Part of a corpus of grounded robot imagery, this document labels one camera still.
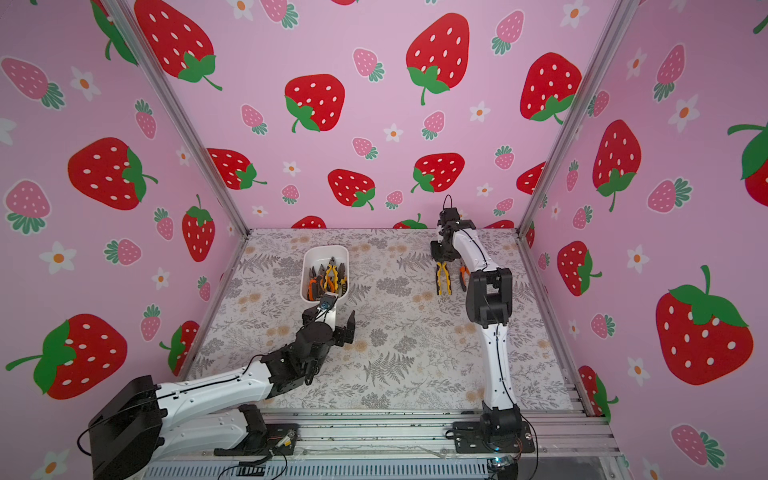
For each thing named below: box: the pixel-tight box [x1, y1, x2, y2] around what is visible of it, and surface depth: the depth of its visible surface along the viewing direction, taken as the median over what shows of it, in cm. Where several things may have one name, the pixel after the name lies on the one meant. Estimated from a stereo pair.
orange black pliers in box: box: [307, 266, 318, 301], surface depth 100 cm
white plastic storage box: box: [300, 245, 350, 304], surface depth 106 cm
